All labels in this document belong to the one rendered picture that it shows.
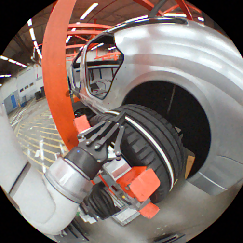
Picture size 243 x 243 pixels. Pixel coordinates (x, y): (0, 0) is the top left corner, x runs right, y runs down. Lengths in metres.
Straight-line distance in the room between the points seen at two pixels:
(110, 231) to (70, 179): 1.32
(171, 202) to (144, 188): 1.33
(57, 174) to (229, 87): 0.58
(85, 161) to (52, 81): 0.50
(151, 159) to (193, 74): 0.38
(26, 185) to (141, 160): 0.27
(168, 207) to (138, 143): 1.34
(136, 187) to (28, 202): 0.21
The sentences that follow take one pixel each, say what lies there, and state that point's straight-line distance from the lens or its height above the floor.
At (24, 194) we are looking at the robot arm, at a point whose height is 1.27.
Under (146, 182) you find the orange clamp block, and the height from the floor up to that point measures 1.15.
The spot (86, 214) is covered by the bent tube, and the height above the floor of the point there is 1.01.
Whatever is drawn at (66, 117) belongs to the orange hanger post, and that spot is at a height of 1.08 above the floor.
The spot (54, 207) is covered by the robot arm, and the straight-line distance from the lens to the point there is 0.16.
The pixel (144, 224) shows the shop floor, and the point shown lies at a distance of 1.43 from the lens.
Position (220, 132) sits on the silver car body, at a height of 1.20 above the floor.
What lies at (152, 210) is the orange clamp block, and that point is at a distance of 0.50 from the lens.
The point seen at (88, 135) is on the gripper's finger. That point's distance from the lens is 0.25.
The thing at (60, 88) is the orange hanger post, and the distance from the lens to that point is 0.59.
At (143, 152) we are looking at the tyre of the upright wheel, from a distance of 0.26.
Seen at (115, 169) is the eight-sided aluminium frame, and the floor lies 1.12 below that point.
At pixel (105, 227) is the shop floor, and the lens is 1.42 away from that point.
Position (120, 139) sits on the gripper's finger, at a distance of 0.22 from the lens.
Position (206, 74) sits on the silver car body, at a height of 1.41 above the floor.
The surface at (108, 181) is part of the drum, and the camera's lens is 0.49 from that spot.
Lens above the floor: 1.36
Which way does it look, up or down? 34 degrees down
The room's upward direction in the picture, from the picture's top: straight up
